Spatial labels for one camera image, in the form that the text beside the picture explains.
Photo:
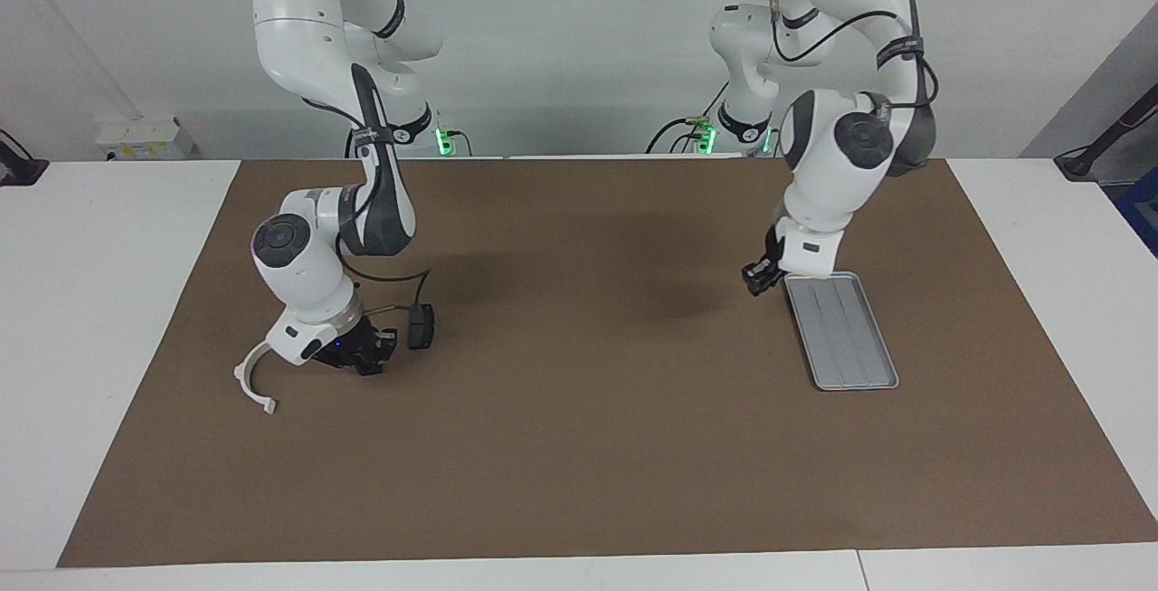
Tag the white curved plastic bracket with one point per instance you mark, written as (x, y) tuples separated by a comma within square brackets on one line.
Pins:
[(244, 378)]

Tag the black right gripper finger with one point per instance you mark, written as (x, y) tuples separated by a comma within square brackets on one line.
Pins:
[(388, 343), (369, 365)]

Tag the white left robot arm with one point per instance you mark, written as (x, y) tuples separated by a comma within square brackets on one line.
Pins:
[(832, 184)]

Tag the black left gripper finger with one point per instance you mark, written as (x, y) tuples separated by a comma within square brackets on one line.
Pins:
[(753, 274), (775, 285)]

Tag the silver metal tray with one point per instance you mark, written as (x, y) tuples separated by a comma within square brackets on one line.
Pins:
[(841, 333)]

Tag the black clamp mount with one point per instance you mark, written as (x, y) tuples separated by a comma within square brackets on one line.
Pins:
[(18, 170)]

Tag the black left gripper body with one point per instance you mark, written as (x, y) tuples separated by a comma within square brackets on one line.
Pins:
[(772, 256)]

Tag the white wall socket box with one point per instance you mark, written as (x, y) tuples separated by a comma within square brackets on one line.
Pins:
[(145, 138)]

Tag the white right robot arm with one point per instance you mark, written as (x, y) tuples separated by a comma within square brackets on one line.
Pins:
[(298, 30)]

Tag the blue crate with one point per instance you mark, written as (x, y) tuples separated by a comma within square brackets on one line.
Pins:
[(1142, 211)]

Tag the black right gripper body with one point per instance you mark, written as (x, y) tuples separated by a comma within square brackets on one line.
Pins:
[(348, 347)]

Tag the black camera stand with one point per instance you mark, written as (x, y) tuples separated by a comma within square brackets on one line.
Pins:
[(1081, 159)]

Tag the brown table mat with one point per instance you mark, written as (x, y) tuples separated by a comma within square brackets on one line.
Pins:
[(579, 446)]

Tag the short dark brake pad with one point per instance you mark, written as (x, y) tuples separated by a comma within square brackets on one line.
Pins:
[(422, 327)]

